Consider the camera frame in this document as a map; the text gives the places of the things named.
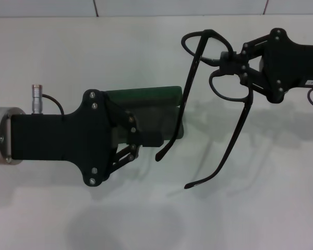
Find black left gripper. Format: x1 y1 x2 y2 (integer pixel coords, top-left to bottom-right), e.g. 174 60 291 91
10 89 163 188

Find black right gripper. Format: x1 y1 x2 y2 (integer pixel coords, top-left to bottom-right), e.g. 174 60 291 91
218 28 313 104

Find green glasses case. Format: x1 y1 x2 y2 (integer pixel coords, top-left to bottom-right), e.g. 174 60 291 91
104 85 185 146

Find black glasses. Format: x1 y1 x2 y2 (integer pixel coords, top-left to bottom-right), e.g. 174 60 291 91
155 29 254 190

